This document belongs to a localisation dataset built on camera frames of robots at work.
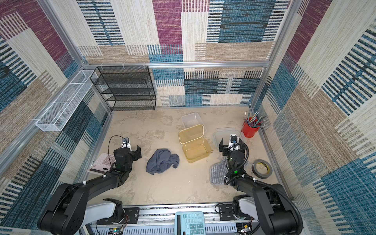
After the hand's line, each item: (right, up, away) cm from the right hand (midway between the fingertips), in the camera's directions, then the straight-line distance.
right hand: (232, 140), depth 87 cm
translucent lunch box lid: (0, +3, +19) cm, 19 cm away
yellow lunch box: (-21, -8, +9) cm, 24 cm away
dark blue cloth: (-41, -11, -2) cm, 43 cm away
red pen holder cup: (+14, +8, +10) cm, 19 cm away
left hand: (-61, -4, +3) cm, 61 cm away
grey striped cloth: (-8, -18, 0) cm, 20 cm away
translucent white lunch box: (-22, +12, +26) cm, 36 cm away
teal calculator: (-24, -37, -17) cm, 47 cm away
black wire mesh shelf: (-71, +36, +22) cm, 83 cm away
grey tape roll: (+14, -19, -2) cm, 24 cm away
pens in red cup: (+18, +11, +12) cm, 24 cm away
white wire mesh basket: (-89, +14, -16) cm, 91 cm away
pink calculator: (-76, -14, +2) cm, 77 cm away
